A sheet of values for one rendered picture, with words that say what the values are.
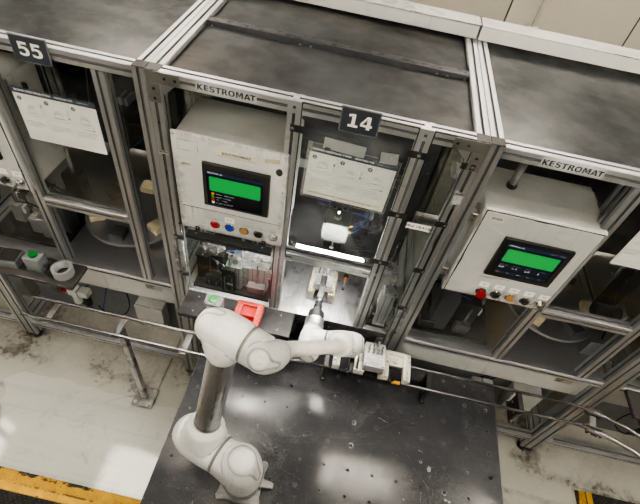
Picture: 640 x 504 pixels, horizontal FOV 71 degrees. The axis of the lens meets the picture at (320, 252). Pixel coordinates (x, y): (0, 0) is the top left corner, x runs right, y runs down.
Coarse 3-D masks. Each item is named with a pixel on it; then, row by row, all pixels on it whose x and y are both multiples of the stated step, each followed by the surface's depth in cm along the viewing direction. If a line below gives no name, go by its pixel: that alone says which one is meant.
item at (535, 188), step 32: (512, 192) 150; (544, 192) 148; (576, 192) 146; (608, 192) 144; (608, 256) 163; (576, 288) 177; (608, 288) 174; (416, 320) 210; (448, 320) 206; (480, 320) 202; (512, 320) 198; (608, 320) 187
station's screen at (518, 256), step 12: (504, 252) 163; (516, 252) 162; (528, 252) 161; (540, 252) 160; (504, 264) 167; (516, 264) 166; (528, 264) 165; (540, 264) 164; (552, 264) 163; (516, 276) 170; (528, 276) 169; (540, 276) 168
